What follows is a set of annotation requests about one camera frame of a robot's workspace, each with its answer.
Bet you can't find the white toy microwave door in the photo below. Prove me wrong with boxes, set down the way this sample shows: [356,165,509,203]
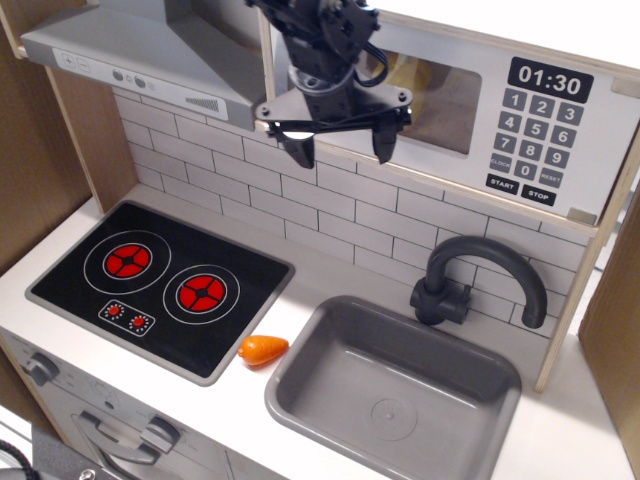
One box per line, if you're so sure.
[267,9,640,227]

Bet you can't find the orange toy carrot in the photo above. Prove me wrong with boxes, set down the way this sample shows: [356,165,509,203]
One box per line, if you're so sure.
[237,335,289,367]

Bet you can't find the wooden microwave cabinet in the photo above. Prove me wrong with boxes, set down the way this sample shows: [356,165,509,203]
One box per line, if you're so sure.
[255,0,640,394]

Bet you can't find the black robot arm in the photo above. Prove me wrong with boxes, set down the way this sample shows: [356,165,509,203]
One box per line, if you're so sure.
[254,1,412,169]

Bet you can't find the dark grey toy faucet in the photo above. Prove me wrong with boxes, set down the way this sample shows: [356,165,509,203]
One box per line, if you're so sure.
[410,236,548,329]

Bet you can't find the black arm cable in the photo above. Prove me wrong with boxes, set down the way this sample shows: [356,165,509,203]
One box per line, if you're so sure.
[353,42,390,89]

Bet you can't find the grey toy sink basin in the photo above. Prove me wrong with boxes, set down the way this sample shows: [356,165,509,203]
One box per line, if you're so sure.
[265,296,521,479]

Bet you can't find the grey toy range hood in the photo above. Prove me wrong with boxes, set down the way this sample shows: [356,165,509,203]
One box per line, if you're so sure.
[21,1,265,131]

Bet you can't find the yellow toy bell pepper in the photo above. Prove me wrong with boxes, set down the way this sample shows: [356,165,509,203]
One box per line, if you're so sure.
[385,51,432,114]

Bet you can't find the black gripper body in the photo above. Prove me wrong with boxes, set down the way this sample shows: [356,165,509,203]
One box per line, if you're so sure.
[255,74,413,138]

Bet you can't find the black toy stovetop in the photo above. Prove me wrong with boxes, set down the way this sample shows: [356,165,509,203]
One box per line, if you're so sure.
[25,202,294,386]

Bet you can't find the grey oven door handle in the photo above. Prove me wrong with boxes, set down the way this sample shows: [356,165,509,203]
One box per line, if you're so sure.
[73,411,182,466]

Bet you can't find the grey oven knob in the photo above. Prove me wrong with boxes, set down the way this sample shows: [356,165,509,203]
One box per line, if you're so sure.
[23,352,60,386]

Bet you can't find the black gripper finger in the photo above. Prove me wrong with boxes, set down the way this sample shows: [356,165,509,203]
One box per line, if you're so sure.
[372,115,398,164]
[269,127,315,169]

